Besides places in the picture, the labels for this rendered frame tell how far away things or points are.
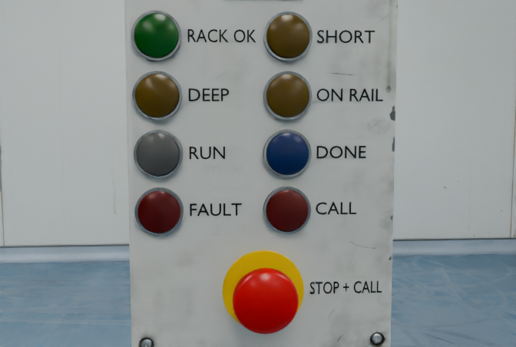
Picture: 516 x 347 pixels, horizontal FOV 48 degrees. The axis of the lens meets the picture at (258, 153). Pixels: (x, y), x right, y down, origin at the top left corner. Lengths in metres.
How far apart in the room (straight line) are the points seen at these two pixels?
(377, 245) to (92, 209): 3.77
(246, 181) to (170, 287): 0.08
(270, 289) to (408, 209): 3.91
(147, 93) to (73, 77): 3.71
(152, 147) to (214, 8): 0.09
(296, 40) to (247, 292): 0.15
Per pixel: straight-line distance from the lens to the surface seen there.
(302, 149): 0.36
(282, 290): 0.35
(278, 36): 0.36
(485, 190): 4.43
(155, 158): 0.36
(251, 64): 0.36
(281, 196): 0.36
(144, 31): 0.36
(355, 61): 0.37
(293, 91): 0.36
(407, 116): 4.17
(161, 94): 0.36
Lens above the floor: 1.09
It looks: 5 degrees down
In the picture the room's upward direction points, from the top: straight up
